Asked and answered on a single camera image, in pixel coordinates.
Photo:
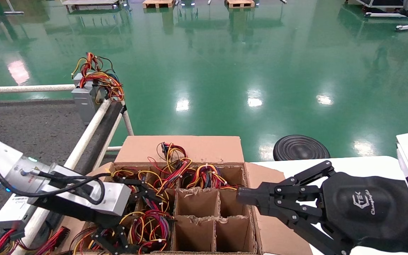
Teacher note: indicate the black treadmill platform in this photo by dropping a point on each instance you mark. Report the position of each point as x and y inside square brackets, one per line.
[384, 3]

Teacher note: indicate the wooden pallet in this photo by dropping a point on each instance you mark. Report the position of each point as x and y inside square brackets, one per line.
[240, 3]
[158, 3]

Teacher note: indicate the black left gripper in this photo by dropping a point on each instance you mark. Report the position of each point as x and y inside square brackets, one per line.
[94, 219]

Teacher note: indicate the black round stool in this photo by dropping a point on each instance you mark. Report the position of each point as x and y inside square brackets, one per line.
[299, 148]

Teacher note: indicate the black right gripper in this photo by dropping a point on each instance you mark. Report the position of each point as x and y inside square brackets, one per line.
[367, 209]

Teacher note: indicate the cardboard box with dividers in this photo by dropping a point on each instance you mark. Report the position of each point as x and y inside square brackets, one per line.
[218, 148]

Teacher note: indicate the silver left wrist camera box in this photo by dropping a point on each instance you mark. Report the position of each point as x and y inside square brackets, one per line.
[94, 198]

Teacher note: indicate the grey power supply on conveyor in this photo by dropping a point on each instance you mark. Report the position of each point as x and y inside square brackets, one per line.
[9, 212]

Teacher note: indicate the white metal frame legs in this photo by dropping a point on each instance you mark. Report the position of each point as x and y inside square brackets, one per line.
[12, 12]

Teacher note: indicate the white tube conveyor frame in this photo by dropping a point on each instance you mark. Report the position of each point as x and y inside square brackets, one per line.
[84, 141]

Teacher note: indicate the gray metal cart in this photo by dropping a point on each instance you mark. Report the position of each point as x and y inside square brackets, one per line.
[90, 3]

